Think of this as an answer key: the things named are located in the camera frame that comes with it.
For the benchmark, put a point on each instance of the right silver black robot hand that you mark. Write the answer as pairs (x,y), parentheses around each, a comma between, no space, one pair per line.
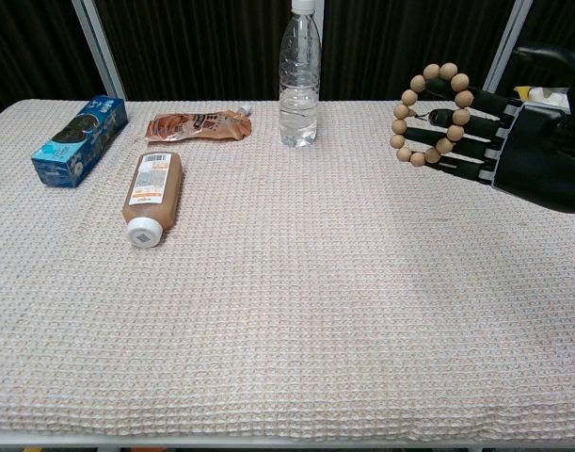
(536,150)

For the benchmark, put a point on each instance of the yellow marshmallow bag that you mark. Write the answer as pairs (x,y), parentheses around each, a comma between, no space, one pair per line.
(550,98)

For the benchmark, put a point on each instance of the beige waffle tablecloth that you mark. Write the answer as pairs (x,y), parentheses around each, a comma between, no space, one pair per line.
(268,292)

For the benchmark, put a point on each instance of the clear plastic water bottle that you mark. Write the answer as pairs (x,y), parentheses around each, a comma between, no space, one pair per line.
(299,85)

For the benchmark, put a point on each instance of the brown sauce bottle white cap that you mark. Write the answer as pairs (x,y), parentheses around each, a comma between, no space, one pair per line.
(153,188)

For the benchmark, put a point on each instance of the brown spout pouch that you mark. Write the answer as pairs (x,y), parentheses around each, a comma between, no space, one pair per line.
(197,124)

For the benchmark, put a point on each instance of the blue cookie box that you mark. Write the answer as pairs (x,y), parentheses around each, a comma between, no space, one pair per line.
(77,141)

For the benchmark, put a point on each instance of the grey aluminium partition post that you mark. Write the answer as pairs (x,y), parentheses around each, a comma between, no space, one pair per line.
(506,42)
(101,52)

